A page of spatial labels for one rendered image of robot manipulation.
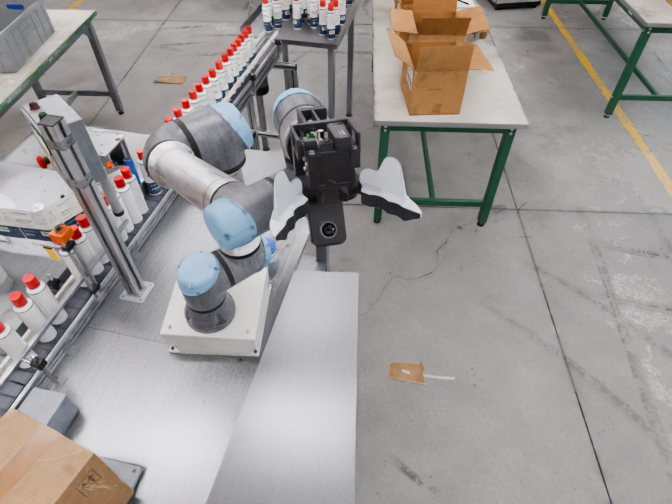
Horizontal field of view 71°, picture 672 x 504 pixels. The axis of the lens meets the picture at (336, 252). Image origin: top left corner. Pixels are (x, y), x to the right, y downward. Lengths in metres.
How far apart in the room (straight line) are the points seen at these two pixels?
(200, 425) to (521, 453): 1.47
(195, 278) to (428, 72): 1.65
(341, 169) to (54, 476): 0.89
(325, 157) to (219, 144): 0.55
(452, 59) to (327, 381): 1.67
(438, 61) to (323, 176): 1.98
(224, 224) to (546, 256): 2.62
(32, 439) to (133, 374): 0.42
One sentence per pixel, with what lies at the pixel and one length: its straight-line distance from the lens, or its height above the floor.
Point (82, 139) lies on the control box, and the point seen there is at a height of 1.42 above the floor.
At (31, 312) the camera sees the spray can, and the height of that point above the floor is 1.02.
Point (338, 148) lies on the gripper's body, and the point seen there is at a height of 1.82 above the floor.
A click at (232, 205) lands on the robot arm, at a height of 1.67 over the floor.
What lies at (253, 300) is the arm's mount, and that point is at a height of 0.94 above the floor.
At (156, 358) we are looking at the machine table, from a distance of 1.58.
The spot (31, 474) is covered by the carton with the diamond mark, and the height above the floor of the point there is 1.12.
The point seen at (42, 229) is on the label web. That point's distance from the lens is 1.91.
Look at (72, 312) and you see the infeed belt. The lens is 1.73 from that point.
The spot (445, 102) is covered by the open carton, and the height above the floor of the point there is 0.85.
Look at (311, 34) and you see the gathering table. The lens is 3.24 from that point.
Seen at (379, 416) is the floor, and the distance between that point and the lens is 2.31.
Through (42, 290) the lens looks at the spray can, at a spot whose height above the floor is 1.04.
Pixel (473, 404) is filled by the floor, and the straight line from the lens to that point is 2.41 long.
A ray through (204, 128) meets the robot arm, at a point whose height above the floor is 1.57.
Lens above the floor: 2.11
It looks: 47 degrees down
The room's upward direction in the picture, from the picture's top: straight up
